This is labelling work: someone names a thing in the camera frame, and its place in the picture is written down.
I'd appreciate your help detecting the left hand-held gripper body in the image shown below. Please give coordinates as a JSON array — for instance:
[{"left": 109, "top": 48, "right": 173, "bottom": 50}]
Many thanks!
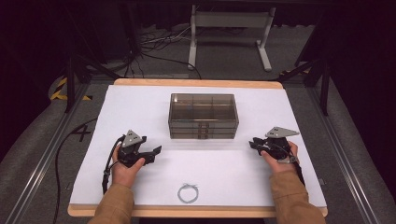
[{"left": 116, "top": 129, "right": 157, "bottom": 168}]

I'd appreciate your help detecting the person's right hand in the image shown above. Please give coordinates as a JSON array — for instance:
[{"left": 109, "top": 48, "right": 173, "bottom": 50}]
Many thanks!
[{"left": 261, "top": 141, "right": 300, "bottom": 174}]

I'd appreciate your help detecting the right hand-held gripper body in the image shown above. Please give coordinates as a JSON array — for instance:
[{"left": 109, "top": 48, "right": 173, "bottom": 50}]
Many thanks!
[{"left": 261, "top": 126, "right": 301, "bottom": 164}]

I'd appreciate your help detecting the person's left hand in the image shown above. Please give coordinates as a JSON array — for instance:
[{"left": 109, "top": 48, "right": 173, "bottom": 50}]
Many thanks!
[{"left": 110, "top": 144, "right": 146, "bottom": 189}]

